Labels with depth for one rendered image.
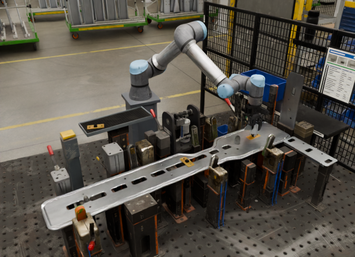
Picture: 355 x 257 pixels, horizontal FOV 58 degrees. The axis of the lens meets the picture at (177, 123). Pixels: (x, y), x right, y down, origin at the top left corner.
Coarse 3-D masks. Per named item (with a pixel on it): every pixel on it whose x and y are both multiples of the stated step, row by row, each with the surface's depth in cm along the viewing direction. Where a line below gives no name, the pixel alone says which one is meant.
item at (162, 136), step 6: (156, 132) 177; (162, 132) 177; (156, 138) 174; (162, 138) 171; (168, 138) 173; (156, 144) 177; (162, 144) 173; (168, 144) 175; (156, 150) 178; (162, 150) 174; (168, 150) 177; (156, 156) 181; (162, 156) 176; (168, 156) 180; (162, 192) 188
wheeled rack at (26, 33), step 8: (24, 0) 791; (0, 8) 621; (32, 16) 652; (8, 24) 783; (16, 24) 783; (24, 24) 768; (0, 32) 713; (8, 32) 713; (16, 32) 713; (24, 32) 710; (32, 32) 713; (0, 40) 654; (8, 40) 654; (16, 40) 656; (24, 40) 662; (32, 40) 669
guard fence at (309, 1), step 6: (306, 0) 485; (312, 0) 486; (318, 0) 495; (306, 6) 491; (330, 6) 511; (324, 12) 511; (330, 12) 517; (228, 30) 452; (318, 60) 553; (312, 66) 551
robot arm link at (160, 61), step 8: (192, 24) 177; (200, 24) 180; (200, 32) 179; (200, 40) 184; (168, 48) 196; (176, 48) 191; (160, 56) 202; (168, 56) 198; (176, 56) 199; (152, 64) 206; (160, 64) 205; (160, 72) 212
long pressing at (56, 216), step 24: (216, 144) 180; (240, 144) 180; (264, 144) 180; (144, 168) 161; (192, 168) 161; (72, 192) 145; (96, 192) 145; (120, 192) 145; (144, 192) 146; (48, 216) 133; (72, 216) 133
